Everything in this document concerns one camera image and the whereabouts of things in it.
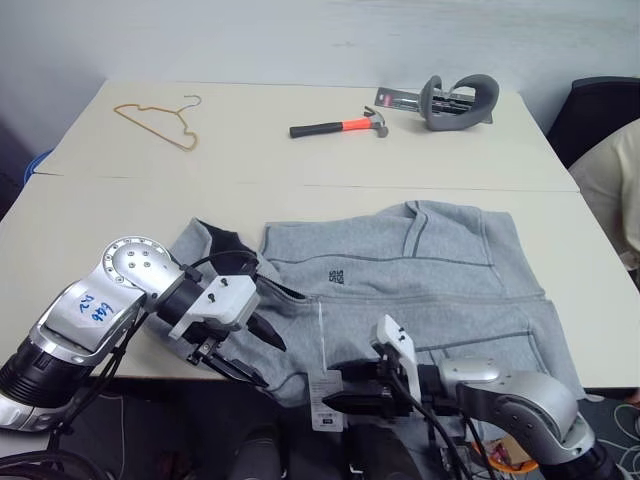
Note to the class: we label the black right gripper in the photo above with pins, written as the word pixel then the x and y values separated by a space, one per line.
pixel 395 397

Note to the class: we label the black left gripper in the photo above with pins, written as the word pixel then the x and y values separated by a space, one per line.
pixel 212 342

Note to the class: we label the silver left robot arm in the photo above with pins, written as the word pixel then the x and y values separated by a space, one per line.
pixel 95 312

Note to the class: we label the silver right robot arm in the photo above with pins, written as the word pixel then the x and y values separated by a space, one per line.
pixel 520 400

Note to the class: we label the white jacket hang tag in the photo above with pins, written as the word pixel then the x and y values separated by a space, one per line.
pixel 327 405

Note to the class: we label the gray zip jacket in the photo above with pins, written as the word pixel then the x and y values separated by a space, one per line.
pixel 410 280

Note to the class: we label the dark rounded shape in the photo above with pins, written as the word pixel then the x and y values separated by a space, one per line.
pixel 257 455

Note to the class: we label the orange object under table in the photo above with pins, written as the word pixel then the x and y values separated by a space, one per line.
pixel 512 457

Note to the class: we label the orange black claw hammer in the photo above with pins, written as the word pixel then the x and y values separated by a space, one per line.
pixel 332 128

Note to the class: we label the blue round object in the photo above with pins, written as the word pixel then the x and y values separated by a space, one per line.
pixel 32 167

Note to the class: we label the packaged tool set card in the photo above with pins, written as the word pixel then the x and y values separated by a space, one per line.
pixel 400 99

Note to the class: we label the person in beige clothes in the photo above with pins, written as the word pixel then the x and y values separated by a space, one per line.
pixel 612 185

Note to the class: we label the black office chair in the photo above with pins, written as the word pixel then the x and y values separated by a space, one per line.
pixel 590 110

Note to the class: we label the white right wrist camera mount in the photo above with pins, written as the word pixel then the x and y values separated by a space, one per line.
pixel 400 350

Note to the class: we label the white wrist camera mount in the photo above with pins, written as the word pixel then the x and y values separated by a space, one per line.
pixel 400 350
pixel 227 297

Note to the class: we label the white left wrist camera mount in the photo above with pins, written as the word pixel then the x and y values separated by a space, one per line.
pixel 227 297

